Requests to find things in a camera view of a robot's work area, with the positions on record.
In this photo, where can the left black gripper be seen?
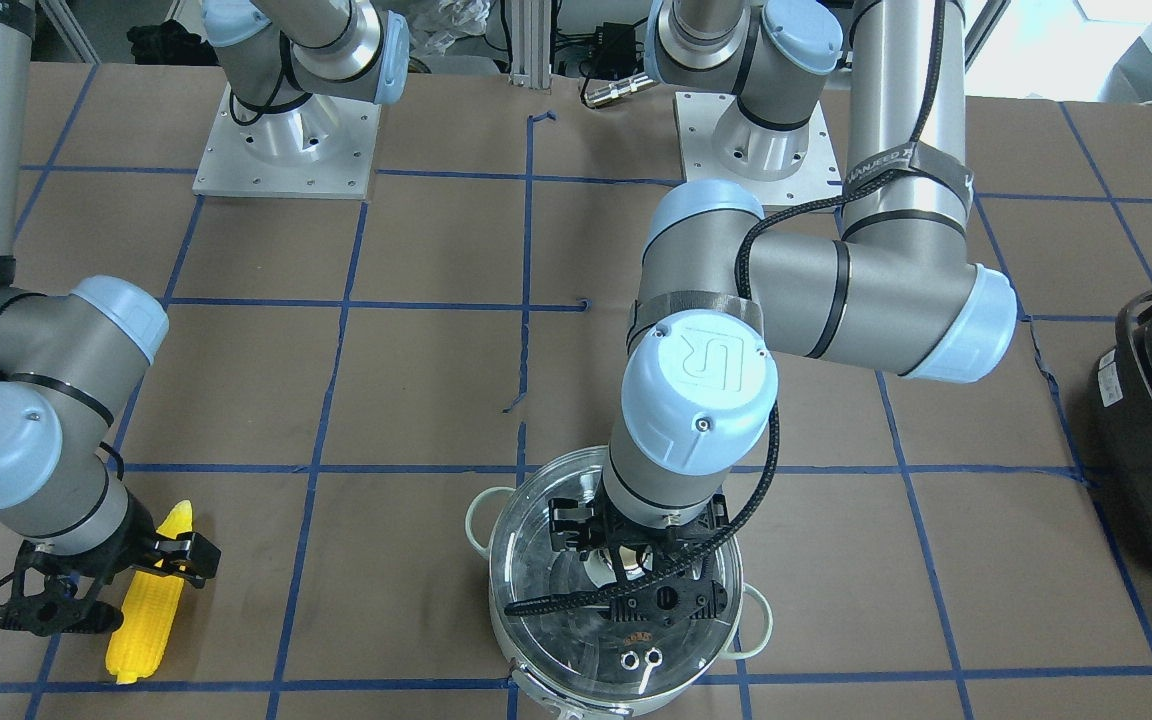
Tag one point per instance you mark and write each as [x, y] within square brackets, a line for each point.
[570, 523]

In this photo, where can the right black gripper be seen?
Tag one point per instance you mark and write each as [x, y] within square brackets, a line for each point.
[133, 541]

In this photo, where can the yellow plastic corn cob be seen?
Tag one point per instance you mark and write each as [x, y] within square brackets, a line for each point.
[137, 647]

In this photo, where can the glass pot lid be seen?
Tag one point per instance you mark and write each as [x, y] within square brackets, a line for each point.
[576, 652]

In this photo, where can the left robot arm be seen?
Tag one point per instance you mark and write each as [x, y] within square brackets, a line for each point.
[875, 276]

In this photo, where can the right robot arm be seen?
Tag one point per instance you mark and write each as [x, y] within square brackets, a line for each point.
[67, 364]

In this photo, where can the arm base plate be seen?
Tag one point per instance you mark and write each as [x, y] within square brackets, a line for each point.
[717, 141]
[322, 149]

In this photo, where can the silver cable connector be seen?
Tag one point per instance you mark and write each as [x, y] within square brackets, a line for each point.
[616, 91]

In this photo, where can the aluminium frame post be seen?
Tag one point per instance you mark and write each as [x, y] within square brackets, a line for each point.
[531, 34]

